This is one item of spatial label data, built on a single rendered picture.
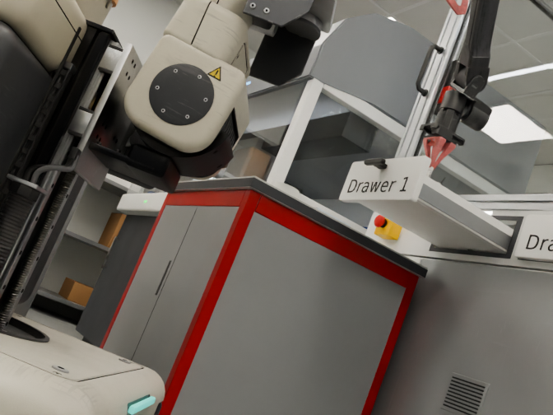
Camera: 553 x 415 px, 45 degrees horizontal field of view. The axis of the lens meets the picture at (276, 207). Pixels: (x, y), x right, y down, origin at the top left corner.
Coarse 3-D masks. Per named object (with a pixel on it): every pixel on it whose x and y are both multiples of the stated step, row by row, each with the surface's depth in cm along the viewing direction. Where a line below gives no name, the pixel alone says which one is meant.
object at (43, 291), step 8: (104, 184) 518; (112, 184) 500; (120, 184) 503; (112, 192) 543; (120, 192) 522; (72, 232) 487; (80, 240) 508; (88, 240) 492; (96, 248) 523; (104, 248) 498; (40, 288) 500; (48, 296) 479; (56, 296) 482; (72, 304) 487
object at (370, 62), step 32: (352, 32) 252; (384, 32) 259; (416, 32) 267; (320, 64) 246; (352, 64) 252; (384, 64) 260; (416, 64) 267; (352, 96) 253; (384, 96) 260; (416, 96) 267; (288, 128) 244; (384, 128) 261; (288, 160) 240; (128, 224) 385; (352, 224) 253; (128, 256) 358; (96, 288) 383; (96, 320) 356
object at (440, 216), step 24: (432, 192) 151; (384, 216) 175; (408, 216) 166; (432, 216) 158; (456, 216) 155; (480, 216) 159; (432, 240) 181; (456, 240) 171; (480, 240) 162; (504, 240) 162
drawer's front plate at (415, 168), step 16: (400, 160) 156; (416, 160) 151; (352, 176) 171; (368, 176) 165; (384, 176) 159; (400, 176) 153; (416, 176) 148; (352, 192) 168; (368, 192) 162; (384, 192) 156; (400, 192) 151; (416, 192) 147
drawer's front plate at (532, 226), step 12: (528, 216) 159; (540, 216) 156; (552, 216) 153; (528, 228) 158; (540, 228) 155; (552, 228) 152; (540, 240) 153; (516, 252) 158; (528, 252) 155; (540, 252) 152; (552, 252) 149
